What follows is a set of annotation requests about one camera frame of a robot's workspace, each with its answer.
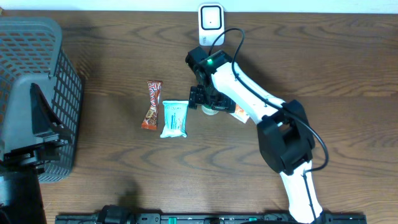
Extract green lid jar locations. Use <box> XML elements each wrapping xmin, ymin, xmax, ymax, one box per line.
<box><xmin>201</xmin><ymin>105</ymin><xmax>218</xmax><ymax>116</ymax></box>

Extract teal toilet tissue pack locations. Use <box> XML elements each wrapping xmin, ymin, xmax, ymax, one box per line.
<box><xmin>160</xmin><ymin>100</ymin><xmax>188</xmax><ymax>138</ymax></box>

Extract small orange snack box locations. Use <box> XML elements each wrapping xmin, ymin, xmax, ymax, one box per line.
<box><xmin>231</xmin><ymin>104</ymin><xmax>250</xmax><ymax>124</ymax></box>

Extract red chocolate bar wrapper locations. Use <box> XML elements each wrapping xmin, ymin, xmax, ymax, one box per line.
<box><xmin>141</xmin><ymin>80</ymin><xmax>163</xmax><ymax>130</ymax></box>

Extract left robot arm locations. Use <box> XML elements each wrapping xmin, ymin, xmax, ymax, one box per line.
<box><xmin>1</xmin><ymin>83</ymin><xmax>72</xmax><ymax>223</ymax></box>

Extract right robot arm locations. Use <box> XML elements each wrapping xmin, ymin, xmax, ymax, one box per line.
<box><xmin>185</xmin><ymin>47</ymin><xmax>323</xmax><ymax>223</ymax></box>

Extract grey plastic mesh basket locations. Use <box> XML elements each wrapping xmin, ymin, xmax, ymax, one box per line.
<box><xmin>1</xmin><ymin>17</ymin><xmax>83</xmax><ymax>182</ymax></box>

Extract right black cable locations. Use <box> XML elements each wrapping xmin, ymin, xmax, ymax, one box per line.
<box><xmin>207</xmin><ymin>27</ymin><xmax>330</xmax><ymax>224</ymax></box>

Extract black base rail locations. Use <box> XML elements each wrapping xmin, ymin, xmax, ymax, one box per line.
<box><xmin>55</xmin><ymin>205</ymin><xmax>368</xmax><ymax>224</ymax></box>

